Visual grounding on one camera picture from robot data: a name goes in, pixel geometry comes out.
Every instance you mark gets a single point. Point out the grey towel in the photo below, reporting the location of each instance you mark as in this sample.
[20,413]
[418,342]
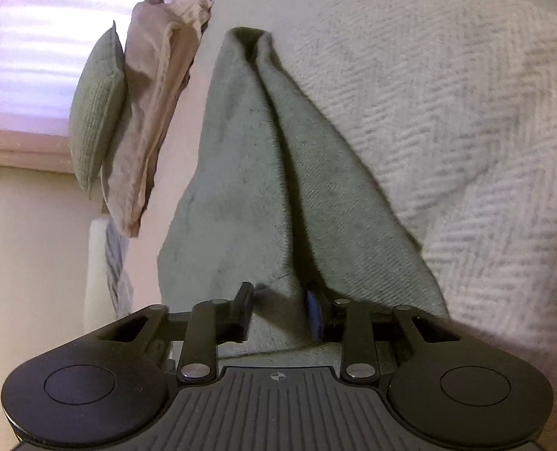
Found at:
[241,174]

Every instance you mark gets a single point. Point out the pink curtain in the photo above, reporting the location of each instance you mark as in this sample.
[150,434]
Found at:
[25,56]

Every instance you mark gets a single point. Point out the green woven pillow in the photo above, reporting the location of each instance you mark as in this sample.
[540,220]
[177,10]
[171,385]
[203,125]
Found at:
[95,112]

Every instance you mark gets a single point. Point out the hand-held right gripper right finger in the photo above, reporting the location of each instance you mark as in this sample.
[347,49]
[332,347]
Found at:
[313,314]

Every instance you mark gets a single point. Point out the pink folded blanket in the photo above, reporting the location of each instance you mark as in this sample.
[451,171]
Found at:
[147,103]

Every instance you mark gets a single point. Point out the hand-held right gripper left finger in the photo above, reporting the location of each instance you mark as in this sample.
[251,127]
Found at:
[245,312]

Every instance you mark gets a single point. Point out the pink grey striped bedspread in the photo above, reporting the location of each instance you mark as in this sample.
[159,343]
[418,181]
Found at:
[424,103]

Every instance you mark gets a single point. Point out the white padded headboard cushion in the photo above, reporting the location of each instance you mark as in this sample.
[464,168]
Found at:
[96,272]

